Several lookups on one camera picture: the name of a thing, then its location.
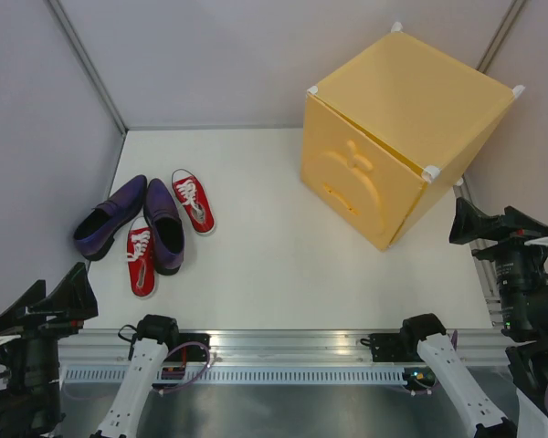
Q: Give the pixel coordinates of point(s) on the white slotted cable duct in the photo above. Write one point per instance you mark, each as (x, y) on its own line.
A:
(229, 375)

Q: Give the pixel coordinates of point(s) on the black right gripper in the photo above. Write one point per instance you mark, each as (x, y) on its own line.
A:
(531, 233)

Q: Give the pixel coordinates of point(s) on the yellow plastic shoe cabinet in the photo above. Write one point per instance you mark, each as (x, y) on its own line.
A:
(429, 110)

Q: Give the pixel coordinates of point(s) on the red sneaker front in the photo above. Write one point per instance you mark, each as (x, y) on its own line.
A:
(139, 259)

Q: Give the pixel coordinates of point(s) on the purple loafer left outer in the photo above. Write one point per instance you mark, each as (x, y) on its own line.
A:
(94, 236)

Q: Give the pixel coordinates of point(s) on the yellow cabinet door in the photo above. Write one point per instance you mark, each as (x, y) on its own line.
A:
(362, 182)

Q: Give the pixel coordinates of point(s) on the red sneaker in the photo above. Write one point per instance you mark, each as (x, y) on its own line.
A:
(191, 194)
(139, 259)

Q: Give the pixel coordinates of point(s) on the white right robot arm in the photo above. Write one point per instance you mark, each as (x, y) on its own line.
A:
(528, 365)

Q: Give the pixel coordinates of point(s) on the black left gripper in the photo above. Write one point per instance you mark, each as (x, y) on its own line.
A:
(74, 297)

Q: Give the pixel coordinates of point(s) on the aluminium mounting rail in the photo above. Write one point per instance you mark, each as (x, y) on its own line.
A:
(310, 348)

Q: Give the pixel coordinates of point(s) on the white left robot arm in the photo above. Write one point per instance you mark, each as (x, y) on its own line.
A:
(152, 342)

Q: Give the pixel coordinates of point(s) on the purple loafer inner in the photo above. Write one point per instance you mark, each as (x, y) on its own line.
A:
(161, 214)

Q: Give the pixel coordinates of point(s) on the purple loafer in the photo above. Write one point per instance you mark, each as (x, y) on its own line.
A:
(94, 236)
(161, 214)

